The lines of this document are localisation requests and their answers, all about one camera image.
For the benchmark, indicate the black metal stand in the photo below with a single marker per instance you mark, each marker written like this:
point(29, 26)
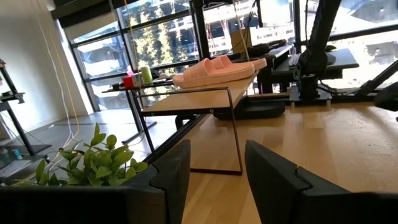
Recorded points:
point(18, 127)

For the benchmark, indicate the pink slide sandal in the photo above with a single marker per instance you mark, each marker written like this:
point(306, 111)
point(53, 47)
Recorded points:
point(214, 74)
point(259, 63)

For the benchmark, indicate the green cylinder container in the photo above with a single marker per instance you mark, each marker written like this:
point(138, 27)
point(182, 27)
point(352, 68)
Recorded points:
point(146, 74)

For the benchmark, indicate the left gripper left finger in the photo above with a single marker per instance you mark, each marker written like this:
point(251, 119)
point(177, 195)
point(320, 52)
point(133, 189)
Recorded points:
point(171, 186)

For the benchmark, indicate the black side desk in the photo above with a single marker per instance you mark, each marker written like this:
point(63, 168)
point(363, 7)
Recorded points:
point(280, 51)
point(342, 59)

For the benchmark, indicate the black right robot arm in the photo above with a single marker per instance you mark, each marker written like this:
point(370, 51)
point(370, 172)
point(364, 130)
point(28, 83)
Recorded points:
point(317, 40)

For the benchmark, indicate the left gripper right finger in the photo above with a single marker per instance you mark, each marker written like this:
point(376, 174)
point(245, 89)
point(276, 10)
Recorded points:
point(273, 186)

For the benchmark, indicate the red box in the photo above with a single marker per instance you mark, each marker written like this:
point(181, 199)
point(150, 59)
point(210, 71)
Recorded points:
point(128, 81)

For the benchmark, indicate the wooden shelf with black frame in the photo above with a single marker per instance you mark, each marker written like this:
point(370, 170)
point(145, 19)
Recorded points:
point(199, 101)

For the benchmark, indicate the black side table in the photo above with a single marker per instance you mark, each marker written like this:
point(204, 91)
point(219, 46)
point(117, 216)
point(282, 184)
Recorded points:
point(161, 82)

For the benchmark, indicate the pink small item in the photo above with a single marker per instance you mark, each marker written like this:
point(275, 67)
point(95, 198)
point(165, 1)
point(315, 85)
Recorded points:
point(130, 73)

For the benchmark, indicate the green potted plant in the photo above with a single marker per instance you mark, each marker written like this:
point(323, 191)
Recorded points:
point(99, 165)

